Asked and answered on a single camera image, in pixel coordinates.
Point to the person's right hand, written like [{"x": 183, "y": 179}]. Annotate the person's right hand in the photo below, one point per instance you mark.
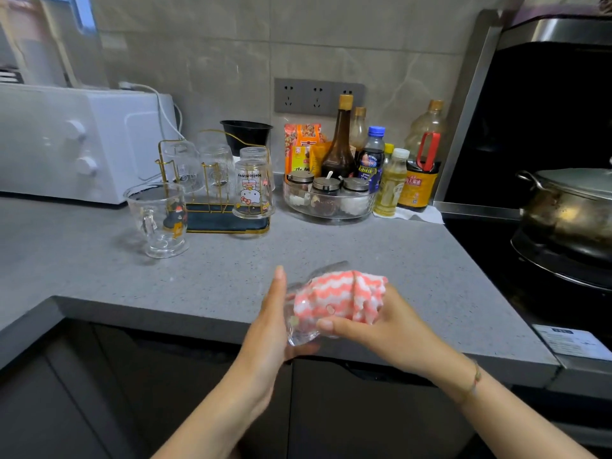
[{"x": 406, "y": 339}]

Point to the person's left hand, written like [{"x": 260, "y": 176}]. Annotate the person's left hand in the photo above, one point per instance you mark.
[{"x": 263, "y": 348}]

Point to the short textured glass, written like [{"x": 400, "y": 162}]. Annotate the short textured glass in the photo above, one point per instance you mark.
[{"x": 299, "y": 334}]

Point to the pink striped cloth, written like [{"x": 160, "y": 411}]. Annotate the pink striped cloth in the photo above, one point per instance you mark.
[{"x": 344, "y": 293}]

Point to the cartoon cat print glass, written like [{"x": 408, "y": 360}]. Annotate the cartoon cat print glass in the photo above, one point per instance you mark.
[{"x": 253, "y": 191}]

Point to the penguin print glass mug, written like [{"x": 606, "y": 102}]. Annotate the penguin print glass mug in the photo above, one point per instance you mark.
[{"x": 158, "y": 222}]

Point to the embossed ribbed clear glass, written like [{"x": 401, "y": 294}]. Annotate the embossed ribbed clear glass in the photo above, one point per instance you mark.
[{"x": 217, "y": 164}]

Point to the small ribbed clear glass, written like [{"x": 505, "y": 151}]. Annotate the small ribbed clear glass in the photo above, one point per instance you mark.
[{"x": 256, "y": 152}]

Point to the person's right forearm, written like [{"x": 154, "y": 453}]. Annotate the person's right forearm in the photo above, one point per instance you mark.
[{"x": 526, "y": 420}]

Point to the white paper towel sheet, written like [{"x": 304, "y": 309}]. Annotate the white paper towel sheet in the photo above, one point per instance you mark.
[{"x": 425, "y": 215}]

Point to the clear round condiment tray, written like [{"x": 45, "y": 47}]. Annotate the clear round condiment tray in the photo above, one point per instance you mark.
[{"x": 330, "y": 212}]

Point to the yellow liquid bottle white cap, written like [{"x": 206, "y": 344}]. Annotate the yellow liquid bottle white cap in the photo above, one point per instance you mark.
[{"x": 391, "y": 186}]

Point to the glass spice jar steel lid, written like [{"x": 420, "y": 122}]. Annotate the glass spice jar steel lid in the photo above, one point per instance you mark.
[
  {"x": 300, "y": 177},
  {"x": 356, "y": 184},
  {"x": 326, "y": 184}
]

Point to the white label sticker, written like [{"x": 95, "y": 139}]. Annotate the white label sticker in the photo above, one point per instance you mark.
[{"x": 574, "y": 342}]

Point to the dark bottle blue cap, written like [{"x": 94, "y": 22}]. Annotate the dark bottle blue cap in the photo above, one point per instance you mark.
[{"x": 370, "y": 162}]

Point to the small bottle yellow cap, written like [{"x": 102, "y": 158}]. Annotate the small bottle yellow cap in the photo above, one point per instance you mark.
[{"x": 388, "y": 150}]

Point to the dark brown glass bottle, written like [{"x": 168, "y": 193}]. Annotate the dark brown glass bottle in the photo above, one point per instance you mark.
[{"x": 338, "y": 155}]

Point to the yellow seasoning pouch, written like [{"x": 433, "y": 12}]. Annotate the yellow seasoning pouch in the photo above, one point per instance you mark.
[{"x": 319, "y": 157}]

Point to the stainless steel pot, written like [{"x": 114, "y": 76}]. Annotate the stainless steel pot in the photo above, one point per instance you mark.
[{"x": 569, "y": 219}]

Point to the orange seasoning packet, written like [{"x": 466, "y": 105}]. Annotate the orange seasoning packet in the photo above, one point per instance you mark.
[{"x": 301, "y": 148}]

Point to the clear bottle brown cap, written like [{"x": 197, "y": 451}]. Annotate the clear bottle brown cap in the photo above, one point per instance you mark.
[{"x": 358, "y": 129}]

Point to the black plastic bowl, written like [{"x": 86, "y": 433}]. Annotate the black plastic bowl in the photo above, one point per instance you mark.
[{"x": 246, "y": 133}]

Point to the steel pot lid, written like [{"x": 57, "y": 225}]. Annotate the steel pot lid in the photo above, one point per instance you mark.
[{"x": 578, "y": 179}]

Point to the white microwave oven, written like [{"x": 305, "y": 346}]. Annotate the white microwave oven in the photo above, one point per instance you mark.
[{"x": 81, "y": 143}]

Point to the clear jug blue lid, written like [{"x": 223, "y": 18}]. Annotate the clear jug blue lid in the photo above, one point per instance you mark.
[{"x": 71, "y": 47}]

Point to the purple food packet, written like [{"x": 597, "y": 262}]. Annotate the purple food packet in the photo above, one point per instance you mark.
[{"x": 564, "y": 4}]

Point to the stack of flat coasters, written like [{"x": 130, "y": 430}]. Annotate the stack of flat coasters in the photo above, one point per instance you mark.
[{"x": 10, "y": 76}]

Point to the clear container pink lid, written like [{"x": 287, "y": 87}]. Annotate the clear container pink lid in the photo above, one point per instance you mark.
[{"x": 31, "y": 47}]

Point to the grey wall socket panel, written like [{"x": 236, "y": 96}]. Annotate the grey wall socket panel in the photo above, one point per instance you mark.
[{"x": 318, "y": 96}]

